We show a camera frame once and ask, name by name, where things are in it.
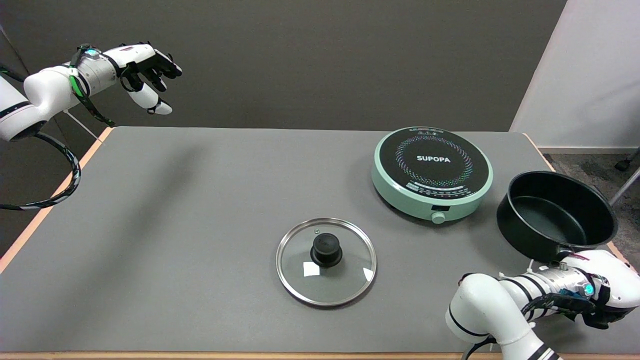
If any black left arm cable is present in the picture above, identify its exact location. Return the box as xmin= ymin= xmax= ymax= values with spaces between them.
xmin=0 ymin=131 xmax=82 ymax=211

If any mint green induction cooker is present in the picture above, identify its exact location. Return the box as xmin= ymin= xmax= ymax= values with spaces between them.
xmin=371 ymin=126 xmax=494 ymax=224

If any black pot with handle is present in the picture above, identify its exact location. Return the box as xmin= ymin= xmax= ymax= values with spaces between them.
xmin=496 ymin=171 xmax=619 ymax=264

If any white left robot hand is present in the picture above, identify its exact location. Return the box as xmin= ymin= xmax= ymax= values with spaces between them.
xmin=102 ymin=42 xmax=183 ymax=116

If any black chair caster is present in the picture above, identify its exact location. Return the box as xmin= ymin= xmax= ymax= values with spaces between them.
xmin=615 ymin=147 xmax=640 ymax=172

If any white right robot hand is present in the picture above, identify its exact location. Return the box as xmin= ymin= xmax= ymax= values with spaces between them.
xmin=560 ymin=250 xmax=640 ymax=329

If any grey metal chair leg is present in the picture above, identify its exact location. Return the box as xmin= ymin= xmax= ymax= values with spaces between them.
xmin=610 ymin=167 xmax=640 ymax=206

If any glass lid with black knob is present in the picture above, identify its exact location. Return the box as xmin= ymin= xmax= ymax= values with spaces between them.
xmin=276 ymin=217 xmax=378 ymax=307

